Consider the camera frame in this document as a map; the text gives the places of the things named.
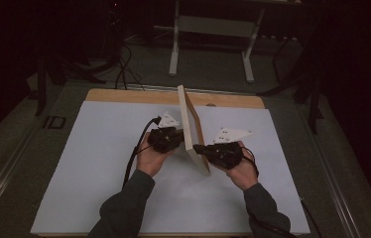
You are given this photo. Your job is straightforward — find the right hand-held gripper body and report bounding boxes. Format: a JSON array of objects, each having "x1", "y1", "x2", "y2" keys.
[{"x1": 203, "y1": 126, "x2": 254, "y2": 171}]

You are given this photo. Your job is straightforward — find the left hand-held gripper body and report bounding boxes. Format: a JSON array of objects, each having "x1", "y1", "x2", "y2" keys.
[{"x1": 147, "y1": 111, "x2": 182, "y2": 155}]

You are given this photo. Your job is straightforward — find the wooden picture frame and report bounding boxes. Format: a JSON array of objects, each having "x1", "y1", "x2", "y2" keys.
[{"x1": 177, "y1": 84, "x2": 212, "y2": 178}]

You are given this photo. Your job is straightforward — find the person's left hand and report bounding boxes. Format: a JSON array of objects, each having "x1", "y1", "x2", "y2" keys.
[{"x1": 135, "y1": 132, "x2": 179, "y2": 179}]

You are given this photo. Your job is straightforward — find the person's right hand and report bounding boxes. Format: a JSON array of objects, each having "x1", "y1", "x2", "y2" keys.
[{"x1": 212, "y1": 140, "x2": 260, "y2": 191}]

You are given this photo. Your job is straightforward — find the white table mat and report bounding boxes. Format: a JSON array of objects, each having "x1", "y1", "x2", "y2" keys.
[{"x1": 30, "y1": 100, "x2": 310, "y2": 236}]

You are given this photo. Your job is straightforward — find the black metal stand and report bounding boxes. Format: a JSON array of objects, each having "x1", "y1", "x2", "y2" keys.
[
  {"x1": 256, "y1": 31, "x2": 326, "y2": 136},
  {"x1": 34, "y1": 49, "x2": 108, "y2": 117}
]

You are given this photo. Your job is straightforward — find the black floor plate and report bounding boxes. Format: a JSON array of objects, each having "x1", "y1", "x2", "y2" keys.
[{"x1": 42, "y1": 115, "x2": 67, "y2": 130}]

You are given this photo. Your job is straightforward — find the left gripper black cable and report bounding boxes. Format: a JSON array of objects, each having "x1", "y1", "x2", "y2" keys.
[{"x1": 121, "y1": 115, "x2": 163, "y2": 190}]

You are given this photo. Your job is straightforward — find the black floor cables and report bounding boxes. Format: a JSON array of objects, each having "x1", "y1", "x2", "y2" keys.
[{"x1": 113, "y1": 42, "x2": 147, "y2": 92}]

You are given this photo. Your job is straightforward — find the white metal desk frame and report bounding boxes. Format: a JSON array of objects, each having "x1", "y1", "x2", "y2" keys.
[{"x1": 168, "y1": 0, "x2": 267, "y2": 83}]

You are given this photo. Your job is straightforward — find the metal floor rail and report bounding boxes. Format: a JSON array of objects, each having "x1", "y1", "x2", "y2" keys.
[
  {"x1": 296, "y1": 102, "x2": 364, "y2": 238},
  {"x1": 0, "y1": 123, "x2": 43, "y2": 229}
]

